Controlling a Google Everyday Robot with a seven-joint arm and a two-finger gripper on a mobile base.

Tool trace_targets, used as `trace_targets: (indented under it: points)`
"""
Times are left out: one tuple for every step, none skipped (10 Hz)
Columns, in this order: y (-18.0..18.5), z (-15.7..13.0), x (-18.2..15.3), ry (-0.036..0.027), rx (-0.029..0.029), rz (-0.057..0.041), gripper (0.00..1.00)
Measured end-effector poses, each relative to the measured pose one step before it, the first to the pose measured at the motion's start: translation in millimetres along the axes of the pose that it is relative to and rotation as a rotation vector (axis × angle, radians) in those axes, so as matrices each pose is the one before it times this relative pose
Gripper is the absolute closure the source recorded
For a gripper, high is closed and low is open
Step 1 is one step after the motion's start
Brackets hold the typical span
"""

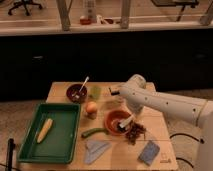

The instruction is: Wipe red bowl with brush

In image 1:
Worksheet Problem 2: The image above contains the brown dried bunch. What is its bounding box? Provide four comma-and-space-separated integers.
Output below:
125, 123, 146, 145

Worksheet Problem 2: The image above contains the grey folded cloth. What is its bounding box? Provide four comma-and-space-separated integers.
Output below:
84, 139, 111, 164

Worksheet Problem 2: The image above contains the dark maroon bowl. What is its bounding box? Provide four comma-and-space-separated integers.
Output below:
66, 84, 87, 103

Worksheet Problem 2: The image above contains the orange egg-shaped fruit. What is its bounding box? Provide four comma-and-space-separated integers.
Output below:
85, 101, 97, 113

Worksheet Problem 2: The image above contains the orange red bowl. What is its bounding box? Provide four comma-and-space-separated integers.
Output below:
104, 110, 132, 136

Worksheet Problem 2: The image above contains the black stand post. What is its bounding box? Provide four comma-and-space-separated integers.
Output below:
5, 138, 15, 171

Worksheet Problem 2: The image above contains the green translucent cup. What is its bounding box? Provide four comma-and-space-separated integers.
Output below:
90, 86, 101, 100

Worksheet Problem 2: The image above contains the yellow corn cob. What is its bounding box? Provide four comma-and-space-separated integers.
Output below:
37, 118, 53, 143

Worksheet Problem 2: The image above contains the green plastic tray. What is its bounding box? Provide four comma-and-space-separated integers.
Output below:
18, 103, 81, 164

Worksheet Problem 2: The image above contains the red object on shelf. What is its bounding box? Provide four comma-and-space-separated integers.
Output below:
80, 16, 92, 25

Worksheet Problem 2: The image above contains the black office chair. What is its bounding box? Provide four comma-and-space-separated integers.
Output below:
8, 0, 43, 16

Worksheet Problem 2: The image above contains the blue sponge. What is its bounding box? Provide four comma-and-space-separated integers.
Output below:
138, 141, 160, 166

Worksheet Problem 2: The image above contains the white dish brush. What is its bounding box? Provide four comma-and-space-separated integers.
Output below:
117, 115, 134, 130

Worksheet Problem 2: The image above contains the black cable on floor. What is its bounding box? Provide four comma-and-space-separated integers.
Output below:
169, 132, 202, 169

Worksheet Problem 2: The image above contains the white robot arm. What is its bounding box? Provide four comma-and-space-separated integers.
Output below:
119, 74, 213, 171

